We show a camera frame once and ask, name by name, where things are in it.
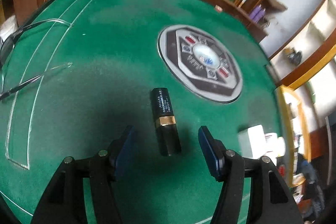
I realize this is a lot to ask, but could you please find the round table control panel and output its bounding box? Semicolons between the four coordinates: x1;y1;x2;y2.
157;24;243;103

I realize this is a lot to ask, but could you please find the white tray with yellow rim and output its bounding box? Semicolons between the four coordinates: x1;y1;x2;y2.
274;85;311;188

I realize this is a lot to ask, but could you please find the black tape roll red core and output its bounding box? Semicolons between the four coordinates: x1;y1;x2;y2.
277;164;286;178

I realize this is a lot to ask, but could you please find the black lipstick gold band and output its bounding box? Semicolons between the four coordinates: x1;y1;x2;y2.
150;88;182;156

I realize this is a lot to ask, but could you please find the purple spray can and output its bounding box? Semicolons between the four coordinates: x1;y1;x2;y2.
249;5;262;20
253;8;265;23

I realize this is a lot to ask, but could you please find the purple spray can right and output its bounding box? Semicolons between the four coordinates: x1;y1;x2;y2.
253;8;265;23

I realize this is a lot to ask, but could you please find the purple spray can left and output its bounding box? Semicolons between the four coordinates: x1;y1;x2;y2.
249;5;262;20

